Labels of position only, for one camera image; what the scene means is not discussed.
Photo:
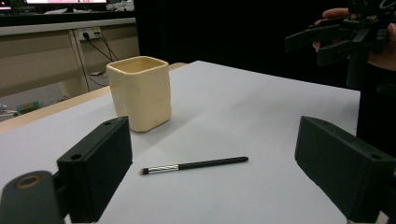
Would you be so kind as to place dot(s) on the beige office desk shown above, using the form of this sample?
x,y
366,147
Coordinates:
x,y
34,59

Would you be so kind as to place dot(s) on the white power strip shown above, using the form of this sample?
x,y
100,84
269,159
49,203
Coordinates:
x,y
90,32

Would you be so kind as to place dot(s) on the cream square ceramic cup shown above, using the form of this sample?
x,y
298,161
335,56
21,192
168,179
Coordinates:
x,y
141,96

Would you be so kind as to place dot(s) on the black makeup brush silver ferrule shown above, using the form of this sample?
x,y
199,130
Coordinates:
x,y
199,164

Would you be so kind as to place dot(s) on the green packet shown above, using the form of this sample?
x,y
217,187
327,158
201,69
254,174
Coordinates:
x,y
28,107

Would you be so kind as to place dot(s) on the white clutter on desk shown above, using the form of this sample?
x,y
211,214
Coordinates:
x,y
121,5

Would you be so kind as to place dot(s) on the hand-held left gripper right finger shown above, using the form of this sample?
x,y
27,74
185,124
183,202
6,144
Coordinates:
x,y
342,168

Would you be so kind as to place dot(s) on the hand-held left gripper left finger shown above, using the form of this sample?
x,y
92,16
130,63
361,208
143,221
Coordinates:
x,y
96,168

